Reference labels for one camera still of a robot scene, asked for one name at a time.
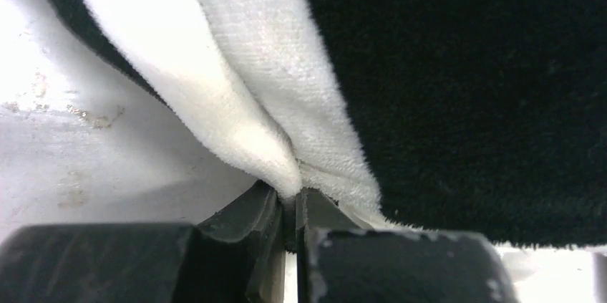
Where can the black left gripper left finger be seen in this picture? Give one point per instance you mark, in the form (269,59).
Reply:
(233,256)

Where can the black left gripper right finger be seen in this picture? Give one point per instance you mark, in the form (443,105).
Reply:
(338,261)

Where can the black white striped pillowcase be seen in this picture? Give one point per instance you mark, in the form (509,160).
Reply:
(478,115)

